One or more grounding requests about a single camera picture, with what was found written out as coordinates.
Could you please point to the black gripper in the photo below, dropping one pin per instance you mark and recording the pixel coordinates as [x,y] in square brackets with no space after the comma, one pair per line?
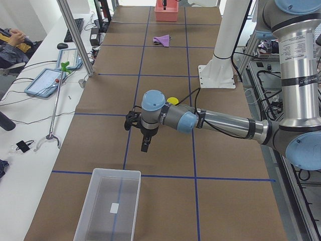
[148,132]

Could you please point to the yellow plastic cup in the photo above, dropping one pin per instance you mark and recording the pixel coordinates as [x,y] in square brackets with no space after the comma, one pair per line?
[173,100]

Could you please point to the purple cloth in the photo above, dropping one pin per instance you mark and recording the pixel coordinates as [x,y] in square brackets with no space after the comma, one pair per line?
[162,40]

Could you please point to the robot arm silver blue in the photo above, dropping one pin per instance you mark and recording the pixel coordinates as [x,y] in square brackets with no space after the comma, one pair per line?
[297,135]

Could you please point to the clear plastic storage box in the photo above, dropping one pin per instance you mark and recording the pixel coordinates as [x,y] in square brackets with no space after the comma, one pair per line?
[110,207]

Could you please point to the black power adapter box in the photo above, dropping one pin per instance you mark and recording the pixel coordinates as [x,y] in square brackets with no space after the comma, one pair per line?
[95,37]

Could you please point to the brown paper table cover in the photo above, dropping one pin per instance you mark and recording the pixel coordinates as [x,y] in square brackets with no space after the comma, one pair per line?
[199,186]

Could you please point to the small metal cylinder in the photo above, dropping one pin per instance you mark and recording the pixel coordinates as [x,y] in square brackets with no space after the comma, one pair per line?
[82,83]

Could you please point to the metal reacher grabber tool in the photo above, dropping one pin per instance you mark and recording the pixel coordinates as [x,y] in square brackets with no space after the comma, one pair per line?
[51,135]

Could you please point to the far blue teach pendant tablet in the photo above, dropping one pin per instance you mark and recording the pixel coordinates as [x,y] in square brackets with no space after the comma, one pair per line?
[71,56]

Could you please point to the blue teach pendant tablet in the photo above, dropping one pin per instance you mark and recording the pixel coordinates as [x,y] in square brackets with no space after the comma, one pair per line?
[71,56]
[44,84]

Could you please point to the near blue teach pendant tablet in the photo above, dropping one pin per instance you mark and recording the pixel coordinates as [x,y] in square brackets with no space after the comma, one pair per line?
[44,84]

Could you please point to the pink plastic bin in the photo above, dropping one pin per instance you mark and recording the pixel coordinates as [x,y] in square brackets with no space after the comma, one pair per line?
[166,11]

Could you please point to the black computer mouse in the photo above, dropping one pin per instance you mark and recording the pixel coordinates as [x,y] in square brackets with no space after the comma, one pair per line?
[62,46]

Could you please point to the black monitor stand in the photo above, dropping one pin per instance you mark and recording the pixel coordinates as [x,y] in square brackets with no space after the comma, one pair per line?
[103,14]

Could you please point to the seated person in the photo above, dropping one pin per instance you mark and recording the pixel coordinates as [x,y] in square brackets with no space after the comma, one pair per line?
[16,47]

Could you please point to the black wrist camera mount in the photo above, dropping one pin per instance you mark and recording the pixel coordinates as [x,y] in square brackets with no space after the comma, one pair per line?
[132,119]

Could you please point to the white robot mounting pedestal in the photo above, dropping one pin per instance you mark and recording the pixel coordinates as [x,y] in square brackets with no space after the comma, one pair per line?
[218,72]

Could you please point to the small black device with strap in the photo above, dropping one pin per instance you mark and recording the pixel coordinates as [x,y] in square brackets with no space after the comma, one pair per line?
[24,146]

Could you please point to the aluminium frame post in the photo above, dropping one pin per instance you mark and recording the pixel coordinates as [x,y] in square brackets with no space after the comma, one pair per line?
[71,25]

